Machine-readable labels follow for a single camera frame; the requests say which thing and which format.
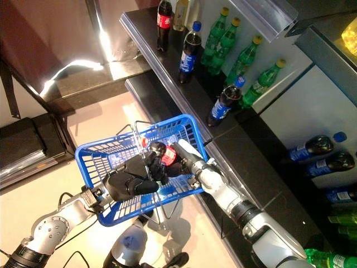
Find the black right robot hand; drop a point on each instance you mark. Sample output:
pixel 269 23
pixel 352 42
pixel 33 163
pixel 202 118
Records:
pixel 192 162

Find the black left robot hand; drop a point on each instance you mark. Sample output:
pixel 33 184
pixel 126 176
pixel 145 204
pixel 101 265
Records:
pixel 128 181

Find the Coca-Cola bottle red label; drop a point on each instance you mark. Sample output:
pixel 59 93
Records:
pixel 164 22
pixel 170 155

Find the blue plastic shopping basket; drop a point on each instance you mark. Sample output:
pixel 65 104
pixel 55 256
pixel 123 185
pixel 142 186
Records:
pixel 106 220

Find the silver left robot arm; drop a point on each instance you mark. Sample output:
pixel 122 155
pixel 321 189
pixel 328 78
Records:
pixel 53 226

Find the pale yellow drink bottle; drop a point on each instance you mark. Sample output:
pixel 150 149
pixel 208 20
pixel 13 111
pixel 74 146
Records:
pixel 180 16

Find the silver left robot leg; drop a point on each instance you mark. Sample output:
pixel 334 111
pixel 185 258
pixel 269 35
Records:
pixel 128 243

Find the silver robot leg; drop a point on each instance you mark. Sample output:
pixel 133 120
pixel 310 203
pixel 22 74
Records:
pixel 128 243
pixel 178 259

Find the silver right robot leg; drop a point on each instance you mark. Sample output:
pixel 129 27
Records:
pixel 178 259

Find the glossy dark side shelf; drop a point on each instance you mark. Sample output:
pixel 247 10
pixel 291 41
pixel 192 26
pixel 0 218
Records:
pixel 92 83

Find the black floor stand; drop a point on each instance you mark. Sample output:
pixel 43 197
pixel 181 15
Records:
pixel 22 139

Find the green soda can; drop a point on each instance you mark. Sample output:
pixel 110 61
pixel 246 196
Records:
pixel 344 216
pixel 348 234

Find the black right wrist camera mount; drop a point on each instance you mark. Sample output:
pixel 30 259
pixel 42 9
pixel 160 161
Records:
pixel 195 182

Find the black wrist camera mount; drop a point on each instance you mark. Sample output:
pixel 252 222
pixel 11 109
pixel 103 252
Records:
pixel 195 182
pixel 90 196

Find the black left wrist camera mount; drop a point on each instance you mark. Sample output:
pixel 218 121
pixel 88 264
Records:
pixel 90 196

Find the grey shelf board clear rail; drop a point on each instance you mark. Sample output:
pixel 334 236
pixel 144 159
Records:
pixel 265 19

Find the black shelf bracket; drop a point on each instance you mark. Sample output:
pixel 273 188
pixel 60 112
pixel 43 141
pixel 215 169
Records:
pixel 295 29

